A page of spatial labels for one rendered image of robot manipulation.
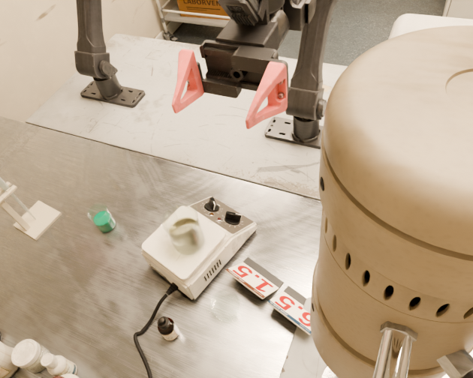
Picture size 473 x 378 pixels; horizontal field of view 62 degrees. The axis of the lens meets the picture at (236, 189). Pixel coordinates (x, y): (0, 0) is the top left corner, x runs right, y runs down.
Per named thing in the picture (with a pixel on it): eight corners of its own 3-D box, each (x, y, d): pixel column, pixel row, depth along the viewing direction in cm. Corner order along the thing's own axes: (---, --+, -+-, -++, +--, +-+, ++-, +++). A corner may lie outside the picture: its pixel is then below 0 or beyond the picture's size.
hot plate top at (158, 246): (183, 205, 79) (182, 203, 79) (228, 235, 74) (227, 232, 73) (140, 248, 75) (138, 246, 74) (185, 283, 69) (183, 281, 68)
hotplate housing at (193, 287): (212, 202, 89) (206, 179, 83) (259, 230, 83) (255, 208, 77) (141, 275, 80) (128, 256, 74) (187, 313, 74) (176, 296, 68)
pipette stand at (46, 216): (40, 202, 96) (10, 167, 86) (61, 214, 92) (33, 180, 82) (14, 226, 92) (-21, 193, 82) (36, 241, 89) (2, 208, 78)
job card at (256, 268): (248, 257, 79) (245, 247, 76) (284, 283, 75) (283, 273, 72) (227, 280, 77) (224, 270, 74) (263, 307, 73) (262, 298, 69)
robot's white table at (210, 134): (176, 186, 212) (115, 32, 141) (414, 255, 171) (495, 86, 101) (127, 262, 186) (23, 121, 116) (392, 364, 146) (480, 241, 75)
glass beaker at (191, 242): (190, 265, 70) (178, 241, 64) (166, 246, 74) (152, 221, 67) (216, 238, 73) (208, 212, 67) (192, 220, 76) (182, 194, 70)
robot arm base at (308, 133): (345, 130, 87) (353, 109, 90) (260, 112, 94) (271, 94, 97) (341, 154, 93) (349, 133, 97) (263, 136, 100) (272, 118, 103)
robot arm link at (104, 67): (100, 66, 104) (112, 53, 107) (74, 61, 107) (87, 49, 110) (109, 85, 109) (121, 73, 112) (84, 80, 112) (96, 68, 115)
